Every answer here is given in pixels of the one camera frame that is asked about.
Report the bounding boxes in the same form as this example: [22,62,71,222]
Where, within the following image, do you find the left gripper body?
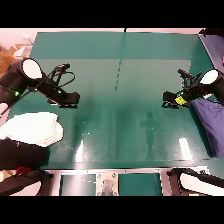
[47,89,81,110]

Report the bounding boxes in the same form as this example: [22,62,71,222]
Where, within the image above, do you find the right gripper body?
[161,90,188,110]

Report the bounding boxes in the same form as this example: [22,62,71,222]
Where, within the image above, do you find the blue garment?
[191,97,224,158]

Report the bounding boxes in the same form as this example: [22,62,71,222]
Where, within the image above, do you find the white garment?
[0,111,65,148]

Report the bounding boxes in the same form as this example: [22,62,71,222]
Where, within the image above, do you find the grey side table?
[199,31,224,65]

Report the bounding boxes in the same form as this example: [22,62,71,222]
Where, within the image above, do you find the black garment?
[0,137,51,173]

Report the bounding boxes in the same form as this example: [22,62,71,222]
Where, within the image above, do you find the red garment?
[14,166,33,177]

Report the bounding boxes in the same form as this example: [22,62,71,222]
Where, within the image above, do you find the black cable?
[46,63,76,91]

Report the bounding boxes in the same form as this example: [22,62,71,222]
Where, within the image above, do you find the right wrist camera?
[177,68,195,88]

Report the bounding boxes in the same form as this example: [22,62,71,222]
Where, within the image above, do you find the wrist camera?
[177,68,195,88]
[52,62,72,78]

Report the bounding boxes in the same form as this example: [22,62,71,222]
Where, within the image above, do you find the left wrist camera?
[52,62,72,78]

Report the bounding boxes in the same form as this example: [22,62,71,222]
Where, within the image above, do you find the silver frame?
[42,167,224,197]

